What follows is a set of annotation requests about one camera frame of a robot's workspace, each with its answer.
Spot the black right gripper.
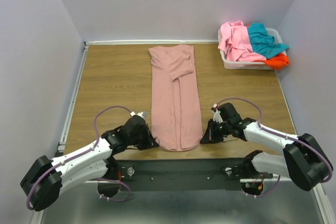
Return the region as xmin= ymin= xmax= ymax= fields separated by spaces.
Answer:
xmin=199 ymin=118 xmax=230 ymax=144

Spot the dusty pink graphic t-shirt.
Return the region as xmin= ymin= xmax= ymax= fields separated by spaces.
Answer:
xmin=149 ymin=45 xmax=203 ymax=151

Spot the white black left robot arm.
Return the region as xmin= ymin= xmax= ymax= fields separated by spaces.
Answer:
xmin=20 ymin=114 xmax=158 ymax=211

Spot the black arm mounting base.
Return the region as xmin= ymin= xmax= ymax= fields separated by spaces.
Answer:
xmin=98 ymin=158 xmax=272 ymax=197

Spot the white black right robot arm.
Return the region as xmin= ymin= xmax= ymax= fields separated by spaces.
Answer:
xmin=200 ymin=103 xmax=333 ymax=191

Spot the white laundry basket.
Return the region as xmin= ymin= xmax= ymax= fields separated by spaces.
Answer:
xmin=217 ymin=27 xmax=284 ymax=70

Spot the bright pink shirt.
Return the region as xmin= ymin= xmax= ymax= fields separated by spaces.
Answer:
xmin=218 ymin=21 xmax=266 ymax=62

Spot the orange shirt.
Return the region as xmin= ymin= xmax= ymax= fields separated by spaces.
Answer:
xmin=261 ymin=52 xmax=290 ymax=70

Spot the teal shirt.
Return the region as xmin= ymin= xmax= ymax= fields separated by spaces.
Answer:
xmin=247 ymin=23 xmax=289 ymax=60

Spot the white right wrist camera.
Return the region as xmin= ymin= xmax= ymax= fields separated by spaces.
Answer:
xmin=211 ymin=103 xmax=223 ymax=123

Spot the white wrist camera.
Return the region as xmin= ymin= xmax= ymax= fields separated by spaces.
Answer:
xmin=130 ymin=111 xmax=147 ymax=120
xmin=211 ymin=103 xmax=223 ymax=123

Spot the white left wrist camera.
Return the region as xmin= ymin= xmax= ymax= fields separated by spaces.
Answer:
xmin=130 ymin=111 xmax=147 ymax=120

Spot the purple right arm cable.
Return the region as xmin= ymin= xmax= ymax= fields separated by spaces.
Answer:
xmin=214 ymin=97 xmax=333 ymax=184

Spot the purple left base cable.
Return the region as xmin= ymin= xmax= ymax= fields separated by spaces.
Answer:
xmin=96 ymin=178 xmax=132 ymax=202

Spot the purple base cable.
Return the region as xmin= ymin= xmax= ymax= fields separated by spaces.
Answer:
xmin=96 ymin=178 xmax=132 ymax=202
xmin=245 ymin=174 xmax=281 ymax=198

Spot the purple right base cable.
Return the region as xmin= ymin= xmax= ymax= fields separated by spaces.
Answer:
xmin=245 ymin=174 xmax=281 ymax=198

